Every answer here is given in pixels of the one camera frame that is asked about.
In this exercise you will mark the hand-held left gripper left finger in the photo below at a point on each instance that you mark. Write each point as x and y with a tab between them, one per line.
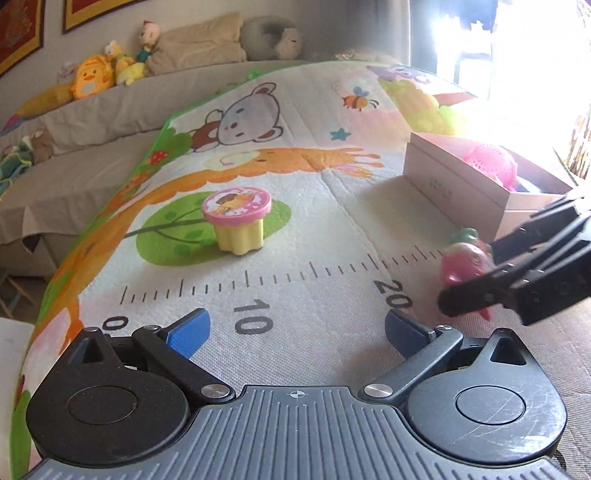
190	333

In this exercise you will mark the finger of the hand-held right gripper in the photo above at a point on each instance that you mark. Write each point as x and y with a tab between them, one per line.
545	226
489	288

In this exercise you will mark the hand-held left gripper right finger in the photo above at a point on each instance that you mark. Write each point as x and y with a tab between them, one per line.
408	332

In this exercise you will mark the pink toy strainer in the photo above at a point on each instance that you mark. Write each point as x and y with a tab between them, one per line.
489	161

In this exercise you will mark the pink cardboard box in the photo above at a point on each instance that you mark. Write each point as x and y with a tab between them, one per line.
452	194

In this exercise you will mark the yellow toy cup pink lid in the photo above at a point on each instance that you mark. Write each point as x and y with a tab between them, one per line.
238	217

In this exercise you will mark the yellow wicker object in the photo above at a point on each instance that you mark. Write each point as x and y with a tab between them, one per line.
579	147

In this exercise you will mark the white furniture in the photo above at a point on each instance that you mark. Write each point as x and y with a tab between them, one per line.
14	360

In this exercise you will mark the wooden stool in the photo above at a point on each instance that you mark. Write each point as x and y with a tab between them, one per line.
14	290

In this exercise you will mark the printed play mat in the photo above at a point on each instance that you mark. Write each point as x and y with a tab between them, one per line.
300	175

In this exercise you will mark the grey covered sofa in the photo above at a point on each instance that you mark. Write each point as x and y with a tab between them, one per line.
101	115

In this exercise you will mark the brown plush bear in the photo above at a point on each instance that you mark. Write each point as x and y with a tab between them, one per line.
41	145

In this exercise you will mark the green knitted cloth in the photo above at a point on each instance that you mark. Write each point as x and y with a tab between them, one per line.
14	166

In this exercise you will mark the yellow duck plush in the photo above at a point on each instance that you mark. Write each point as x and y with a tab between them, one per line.
92	78

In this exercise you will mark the small yellow and white plush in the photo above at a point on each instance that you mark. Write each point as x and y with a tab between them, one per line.
124	67

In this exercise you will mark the long yellow plush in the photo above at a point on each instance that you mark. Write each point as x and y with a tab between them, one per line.
46	99

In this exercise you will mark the beige pillow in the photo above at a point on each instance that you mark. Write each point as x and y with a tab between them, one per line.
198	46

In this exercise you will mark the grey neck pillow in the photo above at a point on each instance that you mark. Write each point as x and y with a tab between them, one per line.
272	39

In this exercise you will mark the large framed picture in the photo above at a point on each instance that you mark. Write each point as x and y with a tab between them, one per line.
18	27

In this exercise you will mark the dark window frame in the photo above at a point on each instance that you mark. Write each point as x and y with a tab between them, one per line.
489	7

